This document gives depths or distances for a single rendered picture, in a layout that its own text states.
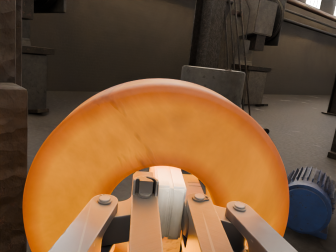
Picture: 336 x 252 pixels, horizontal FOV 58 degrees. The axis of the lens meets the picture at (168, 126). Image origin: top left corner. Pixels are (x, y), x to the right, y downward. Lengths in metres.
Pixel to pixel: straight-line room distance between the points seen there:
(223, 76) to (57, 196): 2.44
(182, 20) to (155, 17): 0.91
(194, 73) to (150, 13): 5.43
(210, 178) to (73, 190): 0.08
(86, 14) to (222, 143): 6.94
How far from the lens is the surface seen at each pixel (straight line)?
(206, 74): 2.57
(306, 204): 1.87
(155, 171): 0.17
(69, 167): 0.17
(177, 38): 8.51
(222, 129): 0.16
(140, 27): 7.77
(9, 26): 0.46
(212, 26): 4.19
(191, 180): 0.18
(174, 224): 0.16
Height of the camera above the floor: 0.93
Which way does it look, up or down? 13 degrees down
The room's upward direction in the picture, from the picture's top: 6 degrees clockwise
